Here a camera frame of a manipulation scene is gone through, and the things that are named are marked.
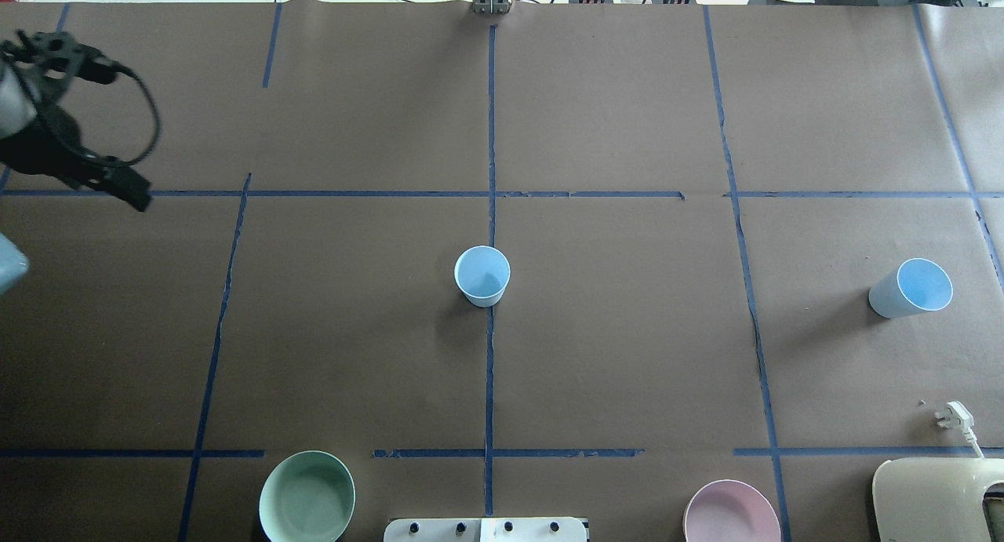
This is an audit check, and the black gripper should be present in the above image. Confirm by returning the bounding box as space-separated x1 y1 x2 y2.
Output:
1 107 153 212

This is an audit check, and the light blue cup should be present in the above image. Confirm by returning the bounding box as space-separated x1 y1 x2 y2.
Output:
868 257 955 319
454 246 511 307

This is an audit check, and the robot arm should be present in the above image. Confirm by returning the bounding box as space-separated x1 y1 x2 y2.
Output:
2 59 161 212

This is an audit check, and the mint green bowl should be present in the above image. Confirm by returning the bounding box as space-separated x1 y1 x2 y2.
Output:
258 450 356 541

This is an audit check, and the pink bowl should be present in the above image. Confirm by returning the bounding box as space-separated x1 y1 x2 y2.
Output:
682 480 783 541

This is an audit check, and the cream white toaster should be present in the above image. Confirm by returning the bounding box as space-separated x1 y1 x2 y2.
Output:
871 457 1003 541

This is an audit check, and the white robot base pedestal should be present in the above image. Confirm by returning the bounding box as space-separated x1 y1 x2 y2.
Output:
383 516 591 541

